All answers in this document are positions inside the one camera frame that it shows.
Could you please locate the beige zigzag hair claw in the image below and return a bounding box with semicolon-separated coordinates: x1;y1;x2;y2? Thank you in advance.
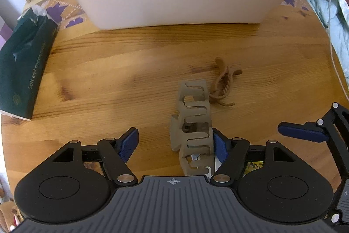
170;80;215;176

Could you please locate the small tan hair claw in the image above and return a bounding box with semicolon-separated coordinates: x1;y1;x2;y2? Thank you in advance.
209;57;243;107

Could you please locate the patterned brown table mat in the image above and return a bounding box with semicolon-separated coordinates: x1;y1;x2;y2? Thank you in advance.
22;0;99;34

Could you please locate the white Olympic snack bag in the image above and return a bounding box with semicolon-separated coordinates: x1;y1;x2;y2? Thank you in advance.
190;154;264;175

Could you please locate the dark green tissue pack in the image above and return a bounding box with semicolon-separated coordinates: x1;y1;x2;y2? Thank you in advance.
1;5;58;121

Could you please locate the light blue cloth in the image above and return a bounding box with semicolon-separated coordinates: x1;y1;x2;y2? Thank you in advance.
307;0;349;79

